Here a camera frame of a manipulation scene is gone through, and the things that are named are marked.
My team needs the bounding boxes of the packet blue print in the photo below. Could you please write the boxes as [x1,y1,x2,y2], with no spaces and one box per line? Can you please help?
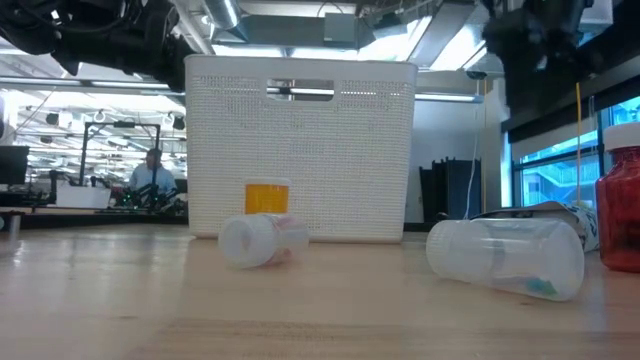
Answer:
[469,200,600,254]

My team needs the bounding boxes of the red pill bottle white cap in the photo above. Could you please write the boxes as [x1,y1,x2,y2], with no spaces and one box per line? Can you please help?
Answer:
[594,121,640,275]

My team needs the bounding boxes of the clear vial pink contents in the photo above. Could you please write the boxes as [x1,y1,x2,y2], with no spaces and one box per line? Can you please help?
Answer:
[217,213,311,270]

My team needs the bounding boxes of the white perforated plastic basket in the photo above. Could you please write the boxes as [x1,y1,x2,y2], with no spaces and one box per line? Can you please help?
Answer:
[183,53,419,245]

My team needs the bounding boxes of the person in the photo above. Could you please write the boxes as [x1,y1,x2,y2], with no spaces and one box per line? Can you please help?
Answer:
[128,148,177,194]

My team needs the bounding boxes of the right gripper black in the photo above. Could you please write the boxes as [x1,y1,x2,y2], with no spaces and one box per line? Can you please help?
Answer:
[502,47,579,119]

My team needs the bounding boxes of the black monitor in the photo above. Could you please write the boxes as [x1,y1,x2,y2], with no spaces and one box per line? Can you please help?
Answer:
[0,145,30,185]

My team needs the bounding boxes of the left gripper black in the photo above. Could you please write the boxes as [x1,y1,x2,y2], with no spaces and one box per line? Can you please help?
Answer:
[112,0,197,94]

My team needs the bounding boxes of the clear vial teal contents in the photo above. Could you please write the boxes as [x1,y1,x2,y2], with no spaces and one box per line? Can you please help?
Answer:
[425,218,586,303]

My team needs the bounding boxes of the white hanging cord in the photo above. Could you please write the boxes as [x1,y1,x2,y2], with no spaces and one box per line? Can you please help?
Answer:
[462,97,481,221]

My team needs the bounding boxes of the white box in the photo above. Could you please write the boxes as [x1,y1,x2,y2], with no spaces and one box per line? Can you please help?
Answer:
[55,185,112,210]

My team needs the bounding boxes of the black metal rig frame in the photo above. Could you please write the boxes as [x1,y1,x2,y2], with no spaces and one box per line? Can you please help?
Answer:
[79,121,162,201]

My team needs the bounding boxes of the black folding panels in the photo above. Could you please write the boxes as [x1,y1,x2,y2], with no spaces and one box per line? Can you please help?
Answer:
[419,157,482,224]

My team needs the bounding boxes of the strip light fixture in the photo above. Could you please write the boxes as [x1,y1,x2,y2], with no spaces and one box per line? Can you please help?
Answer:
[414,92,484,104]

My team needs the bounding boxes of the orange pill bottle white cap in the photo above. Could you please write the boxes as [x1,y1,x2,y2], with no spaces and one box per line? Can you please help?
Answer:
[243,178,292,216]

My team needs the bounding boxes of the black table frame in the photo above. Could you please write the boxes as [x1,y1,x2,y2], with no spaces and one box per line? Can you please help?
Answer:
[22,207,454,234]

